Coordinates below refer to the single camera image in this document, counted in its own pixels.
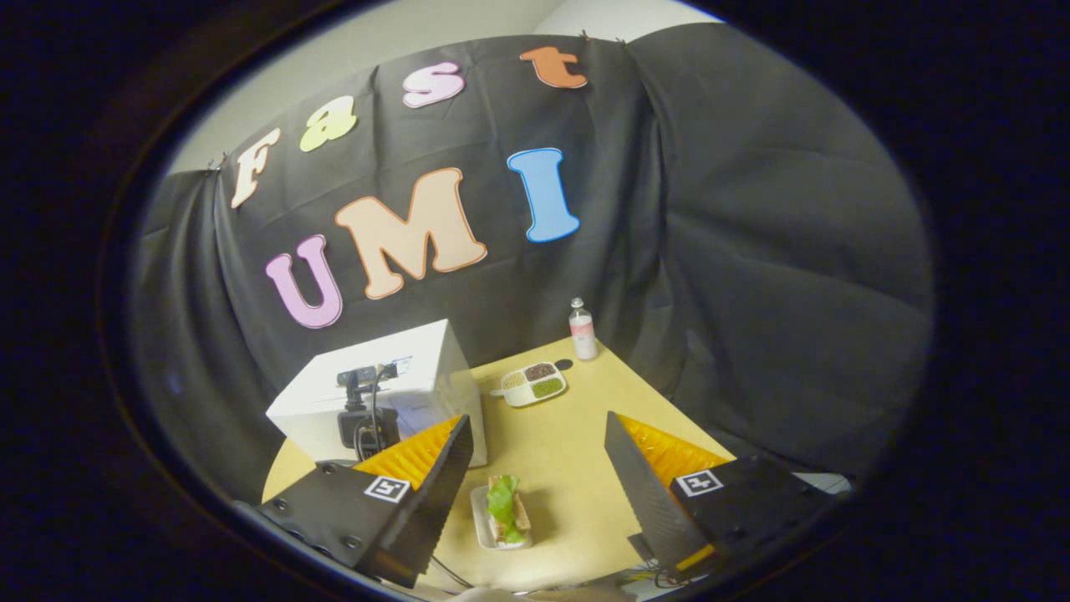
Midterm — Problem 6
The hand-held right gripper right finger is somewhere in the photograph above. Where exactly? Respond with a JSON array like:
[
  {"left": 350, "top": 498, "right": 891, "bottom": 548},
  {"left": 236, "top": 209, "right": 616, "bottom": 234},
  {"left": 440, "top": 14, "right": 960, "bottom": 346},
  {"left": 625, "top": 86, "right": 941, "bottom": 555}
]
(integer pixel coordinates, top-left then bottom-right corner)
[{"left": 604, "top": 411, "right": 838, "bottom": 582}]

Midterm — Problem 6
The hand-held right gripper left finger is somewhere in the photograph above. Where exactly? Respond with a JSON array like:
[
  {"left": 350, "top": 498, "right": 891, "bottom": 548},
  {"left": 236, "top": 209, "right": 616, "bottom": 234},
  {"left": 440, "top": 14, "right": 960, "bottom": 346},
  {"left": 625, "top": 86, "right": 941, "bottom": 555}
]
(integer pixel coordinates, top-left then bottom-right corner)
[{"left": 255, "top": 414, "right": 475, "bottom": 589}]

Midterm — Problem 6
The sandwich with lettuce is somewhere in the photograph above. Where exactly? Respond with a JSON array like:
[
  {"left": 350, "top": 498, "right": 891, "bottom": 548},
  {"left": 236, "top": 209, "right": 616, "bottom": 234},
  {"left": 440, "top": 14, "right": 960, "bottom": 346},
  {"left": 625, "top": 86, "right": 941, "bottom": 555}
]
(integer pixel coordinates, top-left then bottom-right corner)
[{"left": 487, "top": 475, "right": 532, "bottom": 544}]

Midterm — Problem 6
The white microwave oven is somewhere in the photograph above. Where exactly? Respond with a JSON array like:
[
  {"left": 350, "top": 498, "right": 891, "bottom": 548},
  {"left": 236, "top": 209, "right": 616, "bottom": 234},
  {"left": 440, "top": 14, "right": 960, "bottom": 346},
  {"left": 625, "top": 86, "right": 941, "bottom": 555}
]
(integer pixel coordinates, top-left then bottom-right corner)
[{"left": 266, "top": 319, "right": 488, "bottom": 467}]

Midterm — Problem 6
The small white ribbed tray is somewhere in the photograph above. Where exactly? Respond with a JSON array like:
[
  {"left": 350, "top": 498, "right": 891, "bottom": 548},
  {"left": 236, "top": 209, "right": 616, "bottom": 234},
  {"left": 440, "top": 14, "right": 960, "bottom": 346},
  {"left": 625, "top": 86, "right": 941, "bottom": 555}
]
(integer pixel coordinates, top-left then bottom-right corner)
[{"left": 471, "top": 485, "right": 533, "bottom": 551}]

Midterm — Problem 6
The white divided dish with grains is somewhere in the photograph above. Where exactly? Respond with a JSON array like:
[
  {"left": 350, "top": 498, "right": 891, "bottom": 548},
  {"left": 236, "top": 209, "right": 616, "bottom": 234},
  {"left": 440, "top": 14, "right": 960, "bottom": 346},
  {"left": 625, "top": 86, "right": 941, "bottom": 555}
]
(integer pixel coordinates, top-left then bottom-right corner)
[{"left": 492, "top": 361, "right": 568, "bottom": 408}]

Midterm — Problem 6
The small clear bottle pink label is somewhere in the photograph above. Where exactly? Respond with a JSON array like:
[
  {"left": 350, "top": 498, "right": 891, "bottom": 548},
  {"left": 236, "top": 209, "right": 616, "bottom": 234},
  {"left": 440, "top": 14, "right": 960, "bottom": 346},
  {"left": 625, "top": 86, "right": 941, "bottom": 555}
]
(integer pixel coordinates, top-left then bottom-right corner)
[{"left": 568, "top": 298, "right": 599, "bottom": 361}]

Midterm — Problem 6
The tangle of black floor cables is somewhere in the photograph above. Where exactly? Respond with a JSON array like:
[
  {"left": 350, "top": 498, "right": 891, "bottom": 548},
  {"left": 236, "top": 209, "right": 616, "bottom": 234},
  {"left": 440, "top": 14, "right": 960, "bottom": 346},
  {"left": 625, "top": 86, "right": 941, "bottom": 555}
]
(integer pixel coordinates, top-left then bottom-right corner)
[{"left": 631, "top": 560, "right": 699, "bottom": 590}]

